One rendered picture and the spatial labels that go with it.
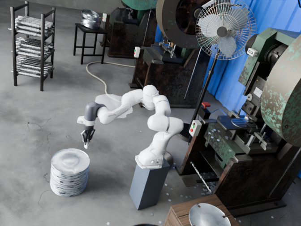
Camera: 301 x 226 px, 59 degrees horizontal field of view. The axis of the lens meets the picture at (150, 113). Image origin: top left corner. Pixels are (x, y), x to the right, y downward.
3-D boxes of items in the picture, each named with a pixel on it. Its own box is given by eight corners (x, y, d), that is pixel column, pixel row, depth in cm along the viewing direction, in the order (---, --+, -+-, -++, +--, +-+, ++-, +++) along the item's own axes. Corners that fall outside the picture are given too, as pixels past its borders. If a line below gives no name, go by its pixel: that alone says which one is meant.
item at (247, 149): (247, 155, 200) (250, 149, 197) (215, 120, 234) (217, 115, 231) (275, 152, 212) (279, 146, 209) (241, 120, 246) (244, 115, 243)
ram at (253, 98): (250, 117, 200) (267, 82, 185) (238, 106, 211) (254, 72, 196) (267, 116, 207) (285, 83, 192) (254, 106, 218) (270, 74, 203)
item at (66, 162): (54, 177, 191) (54, 176, 190) (48, 151, 211) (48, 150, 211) (93, 171, 205) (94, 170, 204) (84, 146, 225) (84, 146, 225)
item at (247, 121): (249, 132, 211) (251, 128, 208) (238, 122, 222) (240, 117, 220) (258, 132, 214) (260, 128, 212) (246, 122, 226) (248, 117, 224)
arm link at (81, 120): (98, 119, 199) (97, 124, 202) (88, 110, 206) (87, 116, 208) (84, 123, 191) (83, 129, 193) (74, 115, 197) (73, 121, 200)
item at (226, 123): (220, 142, 205) (226, 128, 198) (211, 131, 216) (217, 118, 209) (245, 141, 215) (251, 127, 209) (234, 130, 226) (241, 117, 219)
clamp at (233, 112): (238, 124, 225) (242, 114, 220) (226, 113, 238) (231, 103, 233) (243, 124, 228) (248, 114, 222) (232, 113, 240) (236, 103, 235)
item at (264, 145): (264, 150, 200) (271, 140, 194) (251, 136, 212) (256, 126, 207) (270, 149, 202) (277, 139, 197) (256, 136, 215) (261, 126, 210)
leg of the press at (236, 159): (207, 223, 218) (252, 137, 172) (200, 212, 226) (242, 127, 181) (285, 206, 256) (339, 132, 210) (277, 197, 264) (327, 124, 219)
